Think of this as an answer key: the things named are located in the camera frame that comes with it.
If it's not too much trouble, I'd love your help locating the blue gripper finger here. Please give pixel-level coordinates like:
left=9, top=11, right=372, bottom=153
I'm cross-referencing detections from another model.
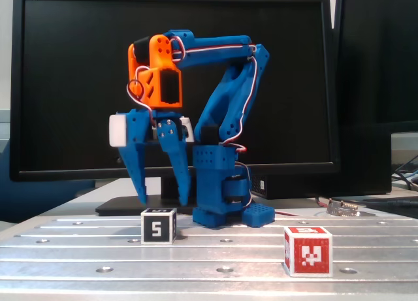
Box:
left=119, top=143, right=148, bottom=204
left=156, top=118, right=191, bottom=206

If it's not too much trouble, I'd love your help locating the blue gripper body black servo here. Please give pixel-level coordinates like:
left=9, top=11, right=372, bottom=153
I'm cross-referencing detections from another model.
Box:
left=125, top=108, right=183, bottom=148

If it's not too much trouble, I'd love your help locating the black cube with number five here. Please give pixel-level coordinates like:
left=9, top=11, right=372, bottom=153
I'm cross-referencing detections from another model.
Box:
left=140, top=208, right=178, bottom=246

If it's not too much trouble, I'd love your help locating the red cube with white pattern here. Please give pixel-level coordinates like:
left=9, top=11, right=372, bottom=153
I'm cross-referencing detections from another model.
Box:
left=283, top=226, right=334, bottom=277

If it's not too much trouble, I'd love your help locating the black Dell monitor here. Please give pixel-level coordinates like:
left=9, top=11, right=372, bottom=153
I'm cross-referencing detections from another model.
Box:
left=8, top=0, right=338, bottom=217

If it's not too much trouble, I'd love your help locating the small controller circuit board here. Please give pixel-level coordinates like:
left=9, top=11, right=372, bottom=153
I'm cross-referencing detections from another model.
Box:
left=325, top=198, right=361, bottom=217

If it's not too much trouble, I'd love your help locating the black computer case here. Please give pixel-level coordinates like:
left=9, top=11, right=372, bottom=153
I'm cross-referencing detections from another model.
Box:
left=251, top=123, right=393, bottom=200

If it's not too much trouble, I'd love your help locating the black plain monitor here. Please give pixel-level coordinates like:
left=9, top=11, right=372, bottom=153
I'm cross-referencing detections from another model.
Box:
left=333, top=0, right=418, bottom=125

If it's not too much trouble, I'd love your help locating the aluminium slotted base plate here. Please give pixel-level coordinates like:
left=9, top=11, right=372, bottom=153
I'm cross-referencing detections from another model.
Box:
left=0, top=215, right=418, bottom=297

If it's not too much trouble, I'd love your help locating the thick black cable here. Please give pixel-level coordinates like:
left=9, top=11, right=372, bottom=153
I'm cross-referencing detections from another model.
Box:
left=362, top=198, right=418, bottom=208

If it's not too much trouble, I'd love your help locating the thin black cable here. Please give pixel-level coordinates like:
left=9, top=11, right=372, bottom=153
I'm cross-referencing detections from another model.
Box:
left=391, top=155, right=418, bottom=188

